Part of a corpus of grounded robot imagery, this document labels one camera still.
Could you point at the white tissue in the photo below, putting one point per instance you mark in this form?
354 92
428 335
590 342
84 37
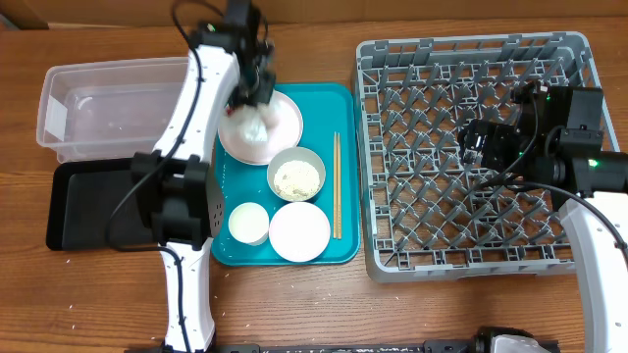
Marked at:
250 123

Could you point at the grey dishwasher rack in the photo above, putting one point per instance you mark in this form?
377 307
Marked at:
429 214

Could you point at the black waste tray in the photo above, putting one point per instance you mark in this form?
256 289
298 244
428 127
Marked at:
83 197

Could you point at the white cup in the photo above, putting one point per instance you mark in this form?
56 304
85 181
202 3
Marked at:
249 223

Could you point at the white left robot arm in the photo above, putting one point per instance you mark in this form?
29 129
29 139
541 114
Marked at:
178 198

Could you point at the wooden chopstick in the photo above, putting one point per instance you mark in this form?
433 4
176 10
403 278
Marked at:
335 197
338 186

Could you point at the cooked rice pile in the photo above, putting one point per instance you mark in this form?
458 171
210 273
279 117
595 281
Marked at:
296 181

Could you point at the grey bowl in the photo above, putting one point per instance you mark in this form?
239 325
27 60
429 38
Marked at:
300 154

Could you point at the large pink plate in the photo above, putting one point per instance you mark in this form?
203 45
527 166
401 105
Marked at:
284 134

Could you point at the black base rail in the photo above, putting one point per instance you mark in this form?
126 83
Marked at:
487 339

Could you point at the wooden chopstick left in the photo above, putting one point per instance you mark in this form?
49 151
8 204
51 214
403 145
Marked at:
335 197

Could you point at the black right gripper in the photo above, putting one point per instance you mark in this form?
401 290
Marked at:
494 134

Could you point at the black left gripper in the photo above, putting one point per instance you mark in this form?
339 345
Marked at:
261 88

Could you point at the wooden chopstick right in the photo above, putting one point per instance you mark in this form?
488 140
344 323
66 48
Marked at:
338 186

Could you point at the small pink plate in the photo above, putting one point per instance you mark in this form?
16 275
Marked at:
299 232

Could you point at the teal serving tray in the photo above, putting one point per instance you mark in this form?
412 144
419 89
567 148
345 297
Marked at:
326 108

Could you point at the clear plastic waste bin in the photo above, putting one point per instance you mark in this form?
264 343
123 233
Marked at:
108 110

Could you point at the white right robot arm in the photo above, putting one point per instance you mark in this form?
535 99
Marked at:
556 145

